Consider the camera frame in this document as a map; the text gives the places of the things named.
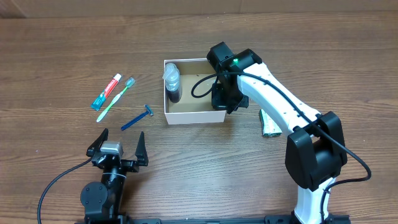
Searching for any green white soap packet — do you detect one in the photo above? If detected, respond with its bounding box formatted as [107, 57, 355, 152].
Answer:
[259, 109, 282, 137]

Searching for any blue disposable razor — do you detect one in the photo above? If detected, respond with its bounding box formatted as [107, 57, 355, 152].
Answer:
[121, 105, 154, 131]

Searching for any clear bottle with dark liquid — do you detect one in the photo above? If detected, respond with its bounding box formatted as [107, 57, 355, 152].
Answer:
[162, 63, 182, 103]

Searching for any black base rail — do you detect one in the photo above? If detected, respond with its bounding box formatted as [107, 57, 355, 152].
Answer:
[74, 213, 352, 224]

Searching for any white cardboard box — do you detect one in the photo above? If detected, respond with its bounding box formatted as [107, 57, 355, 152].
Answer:
[164, 58, 226, 124]

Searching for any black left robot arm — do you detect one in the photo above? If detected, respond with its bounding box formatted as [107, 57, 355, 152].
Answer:
[80, 129, 149, 223]

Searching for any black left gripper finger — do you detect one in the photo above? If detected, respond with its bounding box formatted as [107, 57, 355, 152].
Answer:
[86, 128, 109, 157]
[135, 131, 149, 166]

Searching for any red white toothpaste tube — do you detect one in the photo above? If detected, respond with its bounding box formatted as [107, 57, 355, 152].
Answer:
[91, 73, 122, 111]

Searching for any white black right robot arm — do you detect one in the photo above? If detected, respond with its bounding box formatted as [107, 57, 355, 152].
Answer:
[206, 42, 350, 223]

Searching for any green white toothbrush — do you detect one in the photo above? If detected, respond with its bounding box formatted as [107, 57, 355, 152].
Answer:
[96, 77, 136, 123]

